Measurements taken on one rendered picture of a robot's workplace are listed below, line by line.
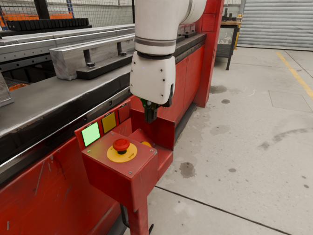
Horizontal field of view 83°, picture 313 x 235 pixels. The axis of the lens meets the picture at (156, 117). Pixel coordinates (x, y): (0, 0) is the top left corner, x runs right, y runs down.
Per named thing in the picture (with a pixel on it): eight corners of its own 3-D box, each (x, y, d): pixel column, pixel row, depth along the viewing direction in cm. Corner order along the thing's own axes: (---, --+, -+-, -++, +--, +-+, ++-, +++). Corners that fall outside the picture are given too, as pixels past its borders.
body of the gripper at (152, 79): (124, 45, 36) (125, 95, 43) (167, 56, 32) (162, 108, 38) (145, 41, 42) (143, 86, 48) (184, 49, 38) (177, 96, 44)
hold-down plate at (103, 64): (89, 80, 59) (87, 71, 57) (77, 78, 61) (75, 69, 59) (135, 60, 82) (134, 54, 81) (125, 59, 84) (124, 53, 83)
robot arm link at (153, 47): (124, 35, 35) (124, 51, 36) (163, 43, 31) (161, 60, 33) (148, 31, 41) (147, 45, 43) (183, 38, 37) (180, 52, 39)
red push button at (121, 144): (123, 162, 41) (121, 149, 39) (110, 155, 43) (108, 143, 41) (133, 151, 44) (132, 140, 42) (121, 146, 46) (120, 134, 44)
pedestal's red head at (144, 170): (134, 213, 42) (128, 157, 33) (89, 184, 49) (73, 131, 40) (173, 161, 57) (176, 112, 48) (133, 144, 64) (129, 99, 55)
